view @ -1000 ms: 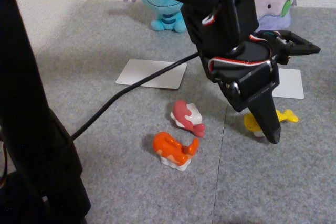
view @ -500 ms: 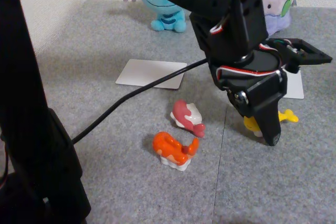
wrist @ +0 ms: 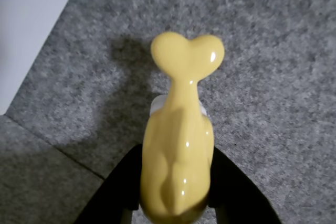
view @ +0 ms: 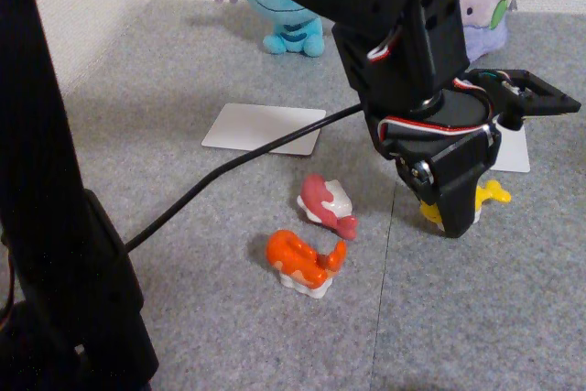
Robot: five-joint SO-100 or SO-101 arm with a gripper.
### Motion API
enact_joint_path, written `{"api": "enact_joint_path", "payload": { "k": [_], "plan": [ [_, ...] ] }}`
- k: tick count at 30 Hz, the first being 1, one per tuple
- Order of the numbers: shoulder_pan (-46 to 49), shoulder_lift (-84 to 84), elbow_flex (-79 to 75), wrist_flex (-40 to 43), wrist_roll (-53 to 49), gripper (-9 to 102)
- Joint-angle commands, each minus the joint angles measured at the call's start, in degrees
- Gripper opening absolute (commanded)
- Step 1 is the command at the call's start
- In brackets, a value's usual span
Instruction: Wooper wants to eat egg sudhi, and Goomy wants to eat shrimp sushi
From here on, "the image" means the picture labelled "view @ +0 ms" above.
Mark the black camera mount frame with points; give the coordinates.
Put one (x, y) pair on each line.
(549, 99)

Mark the blue Wooper plush toy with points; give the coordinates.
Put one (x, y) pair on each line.
(293, 38)

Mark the yellow egg sushi toy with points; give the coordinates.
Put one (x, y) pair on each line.
(495, 193)

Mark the purple Goomy plush toy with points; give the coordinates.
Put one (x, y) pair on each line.
(487, 20)

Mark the white rectangular card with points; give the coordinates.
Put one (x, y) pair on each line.
(238, 125)
(515, 153)

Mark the pink tuna sushi toy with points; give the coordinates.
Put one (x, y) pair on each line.
(320, 201)

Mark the orange shrimp sushi toy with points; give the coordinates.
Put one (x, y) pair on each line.
(293, 253)

